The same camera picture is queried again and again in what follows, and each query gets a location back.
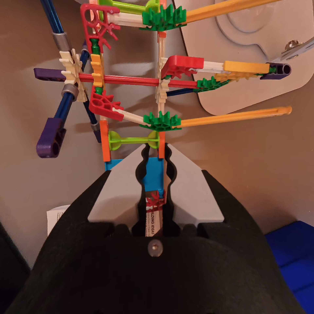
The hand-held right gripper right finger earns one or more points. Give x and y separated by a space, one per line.
196 196

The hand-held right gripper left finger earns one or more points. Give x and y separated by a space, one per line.
115 196

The colourful construction toy airplane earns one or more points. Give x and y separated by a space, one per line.
186 63

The white instruction booklet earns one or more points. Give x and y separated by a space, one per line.
52 218

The white metal stand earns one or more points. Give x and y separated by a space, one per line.
233 98

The blue plastic bin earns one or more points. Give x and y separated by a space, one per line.
294 257

